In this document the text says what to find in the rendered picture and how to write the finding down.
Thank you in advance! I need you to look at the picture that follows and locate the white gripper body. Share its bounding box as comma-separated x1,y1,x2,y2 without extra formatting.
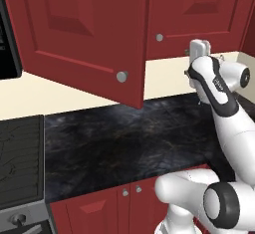
188,39,212,63

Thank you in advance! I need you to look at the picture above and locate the red base cabinet door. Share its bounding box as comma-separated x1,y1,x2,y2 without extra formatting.
49,185,131,234
128,176,171,234

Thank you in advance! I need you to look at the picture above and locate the black microwave oven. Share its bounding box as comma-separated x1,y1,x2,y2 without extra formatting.
0,0,24,81

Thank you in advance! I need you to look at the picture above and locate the black hob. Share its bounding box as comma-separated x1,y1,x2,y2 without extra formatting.
0,115,46,210

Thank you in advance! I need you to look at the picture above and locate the grey oven front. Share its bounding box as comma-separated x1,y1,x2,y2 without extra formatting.
0,199,58,234

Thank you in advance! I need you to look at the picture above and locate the black oven knob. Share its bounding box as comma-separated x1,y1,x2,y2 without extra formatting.
10,212,28,228

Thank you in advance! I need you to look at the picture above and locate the red wall cabinet door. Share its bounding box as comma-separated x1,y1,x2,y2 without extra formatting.
144,0,255,61
0,0,151,110

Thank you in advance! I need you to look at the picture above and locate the red wall cabinet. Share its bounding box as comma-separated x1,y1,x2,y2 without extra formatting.
240,0,255,59

